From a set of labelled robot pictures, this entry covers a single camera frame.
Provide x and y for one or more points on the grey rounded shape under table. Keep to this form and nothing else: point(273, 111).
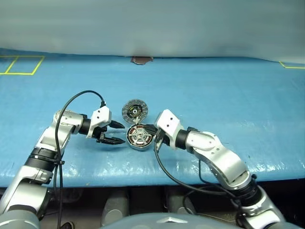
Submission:
point(179, 202)
point(115, 205)

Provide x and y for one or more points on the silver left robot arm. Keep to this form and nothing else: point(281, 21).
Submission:
point(71, 120)

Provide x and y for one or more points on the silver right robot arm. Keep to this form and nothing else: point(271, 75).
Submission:
point(214, 148)

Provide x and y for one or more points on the silver spoked rotor black rim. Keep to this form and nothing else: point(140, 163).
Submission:
point(139, 136)

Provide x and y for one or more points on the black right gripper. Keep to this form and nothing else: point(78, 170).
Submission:
point(164, 140)

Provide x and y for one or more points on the grey robot torso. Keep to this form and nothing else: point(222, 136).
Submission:
point(166, 223)

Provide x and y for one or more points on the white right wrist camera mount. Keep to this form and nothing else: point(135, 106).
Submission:
point(168, 121)

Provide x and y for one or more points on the round silver motor lid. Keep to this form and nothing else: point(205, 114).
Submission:
point(134, 111)

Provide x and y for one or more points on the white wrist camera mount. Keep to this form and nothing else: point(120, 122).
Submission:
point(101, 117)
point(168, 121)

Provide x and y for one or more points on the blue plastic table cover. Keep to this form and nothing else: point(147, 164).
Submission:
point(190, 90)

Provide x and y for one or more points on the silver motor housing copper windings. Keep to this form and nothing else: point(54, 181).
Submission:
point(140, 148)

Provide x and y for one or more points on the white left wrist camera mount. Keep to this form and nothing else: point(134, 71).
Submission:
point(101, 117)

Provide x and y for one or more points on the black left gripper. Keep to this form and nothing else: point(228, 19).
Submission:
point(101, 134)

